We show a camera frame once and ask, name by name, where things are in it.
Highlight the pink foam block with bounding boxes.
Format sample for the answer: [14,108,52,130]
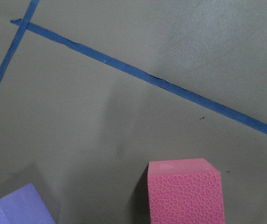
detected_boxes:
[147,158,225,224]

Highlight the purple foam block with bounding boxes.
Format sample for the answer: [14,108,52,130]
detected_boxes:
[0,183,55,224]

